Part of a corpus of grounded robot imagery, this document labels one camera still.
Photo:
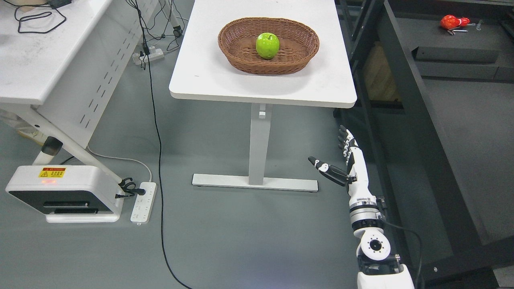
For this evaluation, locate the white floor power strip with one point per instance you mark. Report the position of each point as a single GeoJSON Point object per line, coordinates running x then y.
{"type": "Point", "coordinates": [144, 203]}

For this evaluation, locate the far white power strip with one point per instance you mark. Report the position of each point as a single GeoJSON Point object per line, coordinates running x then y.
{"type": "Point", "coordinates": [154, 54]}

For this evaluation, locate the black metal shelf frame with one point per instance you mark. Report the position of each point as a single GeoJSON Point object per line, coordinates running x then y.
{"type": "Point", "coordinates": [438, 106]}

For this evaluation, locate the white desk with perforated panel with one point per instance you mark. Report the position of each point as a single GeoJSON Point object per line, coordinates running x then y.
{"type": "Point", "coordinates": [61, 82]}

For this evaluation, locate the white robot base unit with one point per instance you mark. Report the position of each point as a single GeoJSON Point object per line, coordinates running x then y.
{"type": "Point", "coordinates": [68, 194]}

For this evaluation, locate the green apple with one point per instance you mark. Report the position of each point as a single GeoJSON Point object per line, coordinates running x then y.
{"type": "Point", "coordinates": [267, 45]}

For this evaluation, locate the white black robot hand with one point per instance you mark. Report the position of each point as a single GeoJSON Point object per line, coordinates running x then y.
{"type": "Point", "coordinates": [354, 176]}

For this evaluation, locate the white pedestal table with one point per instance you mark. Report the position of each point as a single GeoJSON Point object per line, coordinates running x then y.
{"type": "Point", "coordinates": [202, 72]}

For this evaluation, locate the brown wicker basket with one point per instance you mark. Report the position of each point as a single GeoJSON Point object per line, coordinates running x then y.
{"type": "Point", "coordinates": [298, 44]}

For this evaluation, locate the red toy fruit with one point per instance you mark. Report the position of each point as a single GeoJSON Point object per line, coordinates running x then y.
{"type": "Point", "coordinates": [451, 21]}

